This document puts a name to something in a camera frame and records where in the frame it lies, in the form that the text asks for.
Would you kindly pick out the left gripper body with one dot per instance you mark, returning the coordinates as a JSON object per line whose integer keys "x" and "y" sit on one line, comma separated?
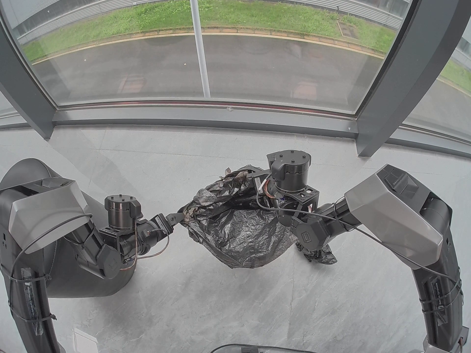
{"x": 158, "y": 230}

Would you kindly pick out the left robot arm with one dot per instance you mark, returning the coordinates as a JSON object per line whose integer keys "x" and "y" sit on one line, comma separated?
{"x": 44, "y": 211}

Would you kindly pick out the window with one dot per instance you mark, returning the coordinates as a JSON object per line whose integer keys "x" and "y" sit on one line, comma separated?
{"x": 294, "y": 68}

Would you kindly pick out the crumpled black plastic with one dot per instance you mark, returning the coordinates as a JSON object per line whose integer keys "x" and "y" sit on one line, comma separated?
{"x": 323, "y": 257}

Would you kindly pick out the black plastic bag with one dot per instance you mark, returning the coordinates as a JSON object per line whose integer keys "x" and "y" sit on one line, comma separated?
{"x": 243, "y": 237}

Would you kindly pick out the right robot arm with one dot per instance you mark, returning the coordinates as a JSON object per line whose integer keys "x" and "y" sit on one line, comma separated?
{"x": 397, "y": 211}

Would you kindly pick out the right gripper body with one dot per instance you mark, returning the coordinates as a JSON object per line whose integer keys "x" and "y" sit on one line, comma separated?
{"x": 263, "y": 184}

